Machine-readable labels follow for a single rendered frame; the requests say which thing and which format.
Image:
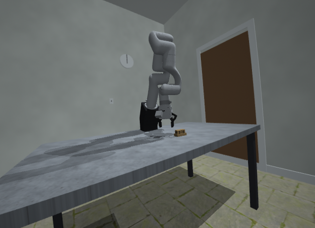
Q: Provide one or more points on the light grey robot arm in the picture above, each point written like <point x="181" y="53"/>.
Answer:
<point x="163" y="61"/>

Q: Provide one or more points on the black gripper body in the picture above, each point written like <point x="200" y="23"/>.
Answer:
<point x="167" y="114"/>

